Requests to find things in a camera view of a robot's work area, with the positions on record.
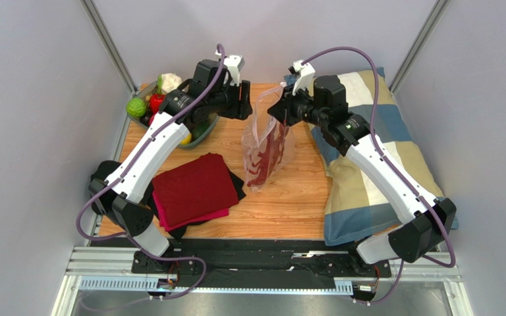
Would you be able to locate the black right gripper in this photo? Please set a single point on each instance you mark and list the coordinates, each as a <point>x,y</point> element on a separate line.
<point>285,108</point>

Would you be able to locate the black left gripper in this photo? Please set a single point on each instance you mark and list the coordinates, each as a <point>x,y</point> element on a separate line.
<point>241,109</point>

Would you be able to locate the clear zip top bag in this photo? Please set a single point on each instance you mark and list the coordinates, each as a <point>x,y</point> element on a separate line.
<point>259,124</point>

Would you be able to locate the red toy lobster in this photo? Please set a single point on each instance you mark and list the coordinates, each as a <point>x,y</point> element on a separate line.
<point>264,162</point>

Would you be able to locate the green custard apple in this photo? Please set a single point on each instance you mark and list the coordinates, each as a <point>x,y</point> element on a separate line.
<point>136,107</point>

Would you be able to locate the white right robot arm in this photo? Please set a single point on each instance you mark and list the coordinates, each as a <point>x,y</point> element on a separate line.
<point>383,196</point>

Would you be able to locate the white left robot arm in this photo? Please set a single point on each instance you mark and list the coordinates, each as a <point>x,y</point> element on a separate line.
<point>120,195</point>

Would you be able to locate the dark green avocado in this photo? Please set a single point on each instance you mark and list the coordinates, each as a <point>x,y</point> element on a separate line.
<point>199,131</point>

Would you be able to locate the yellow lemon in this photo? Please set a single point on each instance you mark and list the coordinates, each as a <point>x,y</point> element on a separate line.
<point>187,140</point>

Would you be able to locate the white cauliflower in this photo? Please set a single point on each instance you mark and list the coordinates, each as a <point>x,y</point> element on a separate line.
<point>168,82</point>

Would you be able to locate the red bell pepper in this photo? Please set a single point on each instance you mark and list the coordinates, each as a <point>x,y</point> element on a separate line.
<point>155,102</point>

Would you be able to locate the dark red folded cloth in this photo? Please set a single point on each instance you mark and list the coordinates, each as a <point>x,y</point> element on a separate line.
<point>196,188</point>

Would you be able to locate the pink folded cloth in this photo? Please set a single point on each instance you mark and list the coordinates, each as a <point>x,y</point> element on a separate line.
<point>162,216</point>

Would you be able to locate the black cap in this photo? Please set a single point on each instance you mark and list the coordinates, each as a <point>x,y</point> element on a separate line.
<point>104,169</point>

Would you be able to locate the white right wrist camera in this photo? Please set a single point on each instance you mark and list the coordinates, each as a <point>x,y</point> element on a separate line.
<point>303,74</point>

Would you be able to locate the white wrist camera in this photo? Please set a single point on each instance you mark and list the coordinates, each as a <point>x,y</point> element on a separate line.
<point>233,64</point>
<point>303,74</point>

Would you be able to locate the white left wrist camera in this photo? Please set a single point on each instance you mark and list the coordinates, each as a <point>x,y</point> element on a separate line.
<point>233,64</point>

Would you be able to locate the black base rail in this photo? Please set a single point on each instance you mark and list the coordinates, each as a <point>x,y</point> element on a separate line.
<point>260,264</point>

